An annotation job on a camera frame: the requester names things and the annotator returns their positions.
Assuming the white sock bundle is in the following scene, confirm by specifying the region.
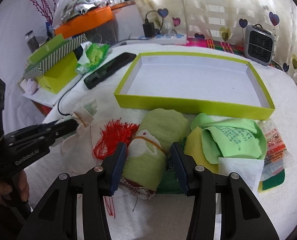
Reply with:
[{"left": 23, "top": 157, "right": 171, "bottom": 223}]
[{"left": 61, "top": 99, "right": 97, "bottom": 155}]

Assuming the light green cleaning cloth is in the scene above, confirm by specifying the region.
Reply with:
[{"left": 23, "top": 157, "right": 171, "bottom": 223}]
[{"left": 191, "top": 113, "right": 267, "bottom": 164}]

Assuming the black power adapter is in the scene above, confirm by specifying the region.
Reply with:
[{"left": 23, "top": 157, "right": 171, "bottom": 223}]
[{"left": 142, "top": 9, "right": 165, "bottom": 38}]

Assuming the pink plaid cloth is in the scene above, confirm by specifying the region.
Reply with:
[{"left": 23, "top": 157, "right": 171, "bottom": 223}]
[{"left": 174, "top": 36, "right": 284, "bottom": 71}]

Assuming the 3M clear plastic packet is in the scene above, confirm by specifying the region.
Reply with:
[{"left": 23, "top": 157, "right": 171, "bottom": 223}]
[{"left": 260, "top": 119, "right": 288, "bottom": 181}]

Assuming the white paper sheet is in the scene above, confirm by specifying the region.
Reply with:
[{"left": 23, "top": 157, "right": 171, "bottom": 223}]
[{"left": 218, "top": 158, "right": 264, "bottom": 197}]

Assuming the white blue power strip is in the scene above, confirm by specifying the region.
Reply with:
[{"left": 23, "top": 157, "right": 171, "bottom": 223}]
[{"left": 126, "top": 34, "right": 187, "bottom": 45}]

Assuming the lime green box lid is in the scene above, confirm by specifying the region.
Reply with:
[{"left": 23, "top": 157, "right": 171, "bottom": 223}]
[{"left": 36, "top": 51, "right": 77, "bottom": 94}]

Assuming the black smartphone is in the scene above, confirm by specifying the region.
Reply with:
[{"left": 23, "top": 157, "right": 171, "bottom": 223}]
[{"left": 84, "top": 53, "right": 136, "bottom": 90}]

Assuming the grey portable heater fan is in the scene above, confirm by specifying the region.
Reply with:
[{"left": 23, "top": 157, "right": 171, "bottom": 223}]
[{"left": 244, "top": 24, "right": 275, "bottom": 66}]

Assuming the green striped gift box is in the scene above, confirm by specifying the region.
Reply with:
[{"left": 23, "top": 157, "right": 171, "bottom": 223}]
[{"left": 23, "top": 34, "right": 87, "bottom": 80}]

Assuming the green towel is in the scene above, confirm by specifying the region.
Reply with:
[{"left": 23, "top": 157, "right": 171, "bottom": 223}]
[{"left": 120, "top": 108, "right": 189, "bottom": 199}]

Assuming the person's left hand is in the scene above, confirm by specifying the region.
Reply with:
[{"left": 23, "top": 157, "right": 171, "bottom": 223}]
[{"left": 0, "top": 170, "right": 30, "bottom": 206}]

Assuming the green tea sachet packet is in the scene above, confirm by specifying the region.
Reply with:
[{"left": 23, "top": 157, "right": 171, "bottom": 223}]
[{"left": 156, "top": 170, "right": 183, "bottom": 194}]

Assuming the red tassel chinese knot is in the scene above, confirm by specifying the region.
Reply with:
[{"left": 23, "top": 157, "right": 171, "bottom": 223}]
[{"left": 92, "top": 119, "right": 140, "bottom": 218}]

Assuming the green snack wrapper bag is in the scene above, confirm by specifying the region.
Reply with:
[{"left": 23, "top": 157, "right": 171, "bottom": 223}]
[{"left": 76, "top": 41, "right": 110, "bottom": 75}]

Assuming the yellow green scouring sponge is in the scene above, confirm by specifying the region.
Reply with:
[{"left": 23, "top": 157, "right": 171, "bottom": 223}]
[{"left": 258, "top": 170, "right": 285, "bottom": 192}]

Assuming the lime green shallow box tray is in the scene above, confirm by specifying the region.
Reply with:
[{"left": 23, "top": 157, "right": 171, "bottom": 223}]
[{"left": 114, "top": 51, "right": 275, "bottom": 120}]

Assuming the dark glass jar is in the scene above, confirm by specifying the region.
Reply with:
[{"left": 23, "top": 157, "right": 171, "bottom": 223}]
[{"left": 25, "top": 30, "right": 39, "bottom": 53}]

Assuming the black charging cable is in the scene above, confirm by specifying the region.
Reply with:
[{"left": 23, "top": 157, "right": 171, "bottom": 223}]
[{"left": 57, "top": 74, "right": 85, "bottom": 117}]

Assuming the orange plastic basin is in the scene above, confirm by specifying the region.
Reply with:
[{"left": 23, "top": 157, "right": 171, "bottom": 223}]
[{"left": 53, "top": 5, "right": 114, "bottom": 40}]

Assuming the cream heart pattern curtain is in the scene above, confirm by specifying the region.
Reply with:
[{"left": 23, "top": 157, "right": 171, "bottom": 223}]
[{"left": 134, "top": 0, "right": 297, "bottom": 86}]

